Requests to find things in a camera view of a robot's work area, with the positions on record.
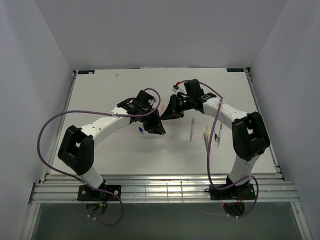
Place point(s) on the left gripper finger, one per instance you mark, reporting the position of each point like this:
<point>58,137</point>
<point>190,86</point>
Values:
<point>157,131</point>
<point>157,121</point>

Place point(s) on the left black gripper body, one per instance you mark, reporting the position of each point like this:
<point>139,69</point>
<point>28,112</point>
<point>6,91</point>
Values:
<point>149,120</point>

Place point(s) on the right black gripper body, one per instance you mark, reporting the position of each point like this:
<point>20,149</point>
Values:
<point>184,104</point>

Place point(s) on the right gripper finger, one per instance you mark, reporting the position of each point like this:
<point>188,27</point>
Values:
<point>171,107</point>
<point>173,116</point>

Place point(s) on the red pen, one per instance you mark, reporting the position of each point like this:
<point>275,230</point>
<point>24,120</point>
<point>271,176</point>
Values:
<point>162,108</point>

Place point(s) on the grey silver pen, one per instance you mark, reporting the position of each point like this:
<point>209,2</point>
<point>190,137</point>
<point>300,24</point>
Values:
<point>191,129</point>

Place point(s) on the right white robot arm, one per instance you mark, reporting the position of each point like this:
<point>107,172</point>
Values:
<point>249,135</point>

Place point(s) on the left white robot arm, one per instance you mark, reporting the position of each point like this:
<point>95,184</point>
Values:
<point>77,149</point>

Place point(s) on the yellow pen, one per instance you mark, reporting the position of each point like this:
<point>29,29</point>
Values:
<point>207,137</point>

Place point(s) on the right blue corner label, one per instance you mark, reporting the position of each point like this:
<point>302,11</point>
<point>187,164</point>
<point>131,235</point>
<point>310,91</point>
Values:
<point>235,70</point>

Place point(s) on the blue corner label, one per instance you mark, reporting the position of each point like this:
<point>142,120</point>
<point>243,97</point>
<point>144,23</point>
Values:
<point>85,72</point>
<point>235,70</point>

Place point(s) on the left blue corner label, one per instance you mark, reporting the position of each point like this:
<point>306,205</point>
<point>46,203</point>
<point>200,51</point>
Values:
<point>85,72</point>

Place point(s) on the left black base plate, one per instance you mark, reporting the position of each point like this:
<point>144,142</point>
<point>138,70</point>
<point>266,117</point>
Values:
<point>87,194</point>

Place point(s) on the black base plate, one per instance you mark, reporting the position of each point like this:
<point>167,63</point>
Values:
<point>87,194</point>
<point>234,193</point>

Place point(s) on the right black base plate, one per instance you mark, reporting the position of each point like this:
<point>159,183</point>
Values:
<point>234,193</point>

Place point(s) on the aluminium rail frame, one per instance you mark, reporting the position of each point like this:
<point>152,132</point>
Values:
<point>163,189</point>

